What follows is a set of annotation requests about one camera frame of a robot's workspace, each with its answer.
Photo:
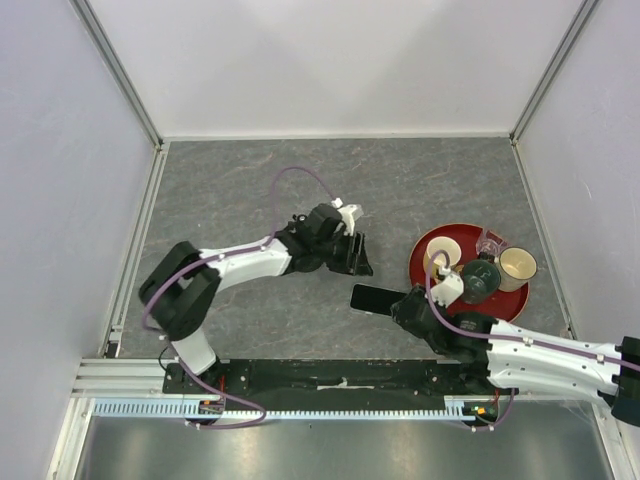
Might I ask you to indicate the black smartphone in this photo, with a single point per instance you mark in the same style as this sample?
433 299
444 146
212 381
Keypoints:
374 300

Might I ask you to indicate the black phone stand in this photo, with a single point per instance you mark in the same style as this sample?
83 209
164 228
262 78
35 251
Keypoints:
300 223

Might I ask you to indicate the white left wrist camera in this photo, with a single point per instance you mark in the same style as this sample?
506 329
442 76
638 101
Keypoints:
350 213

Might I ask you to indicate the cream mug right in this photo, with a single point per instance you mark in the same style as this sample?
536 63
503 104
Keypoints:
517 266

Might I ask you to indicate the dark green cup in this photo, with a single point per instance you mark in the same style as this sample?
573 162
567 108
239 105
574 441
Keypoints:
481 279

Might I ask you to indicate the round red tray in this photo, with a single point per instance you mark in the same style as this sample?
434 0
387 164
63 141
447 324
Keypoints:
505 306

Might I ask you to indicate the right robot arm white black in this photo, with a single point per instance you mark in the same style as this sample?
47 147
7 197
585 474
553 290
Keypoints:
511 357

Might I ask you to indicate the light blue cable duct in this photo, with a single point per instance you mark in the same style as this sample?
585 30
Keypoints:
452 410

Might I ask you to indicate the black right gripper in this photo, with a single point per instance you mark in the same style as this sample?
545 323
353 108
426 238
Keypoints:
417 293

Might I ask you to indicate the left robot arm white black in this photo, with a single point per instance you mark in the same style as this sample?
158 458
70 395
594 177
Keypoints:
179 292

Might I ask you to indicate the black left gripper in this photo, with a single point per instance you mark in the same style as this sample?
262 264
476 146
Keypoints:
356 264

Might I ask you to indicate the yellow mug with handle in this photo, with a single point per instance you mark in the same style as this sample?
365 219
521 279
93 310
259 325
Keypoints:
441 251

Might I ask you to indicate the clear plastic wrapper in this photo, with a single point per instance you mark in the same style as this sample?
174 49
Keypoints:
490 245

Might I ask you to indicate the aluminium frame rail front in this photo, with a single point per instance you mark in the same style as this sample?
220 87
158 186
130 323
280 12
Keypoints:
130 375

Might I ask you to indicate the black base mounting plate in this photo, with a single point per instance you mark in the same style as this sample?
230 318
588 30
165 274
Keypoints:
349 385

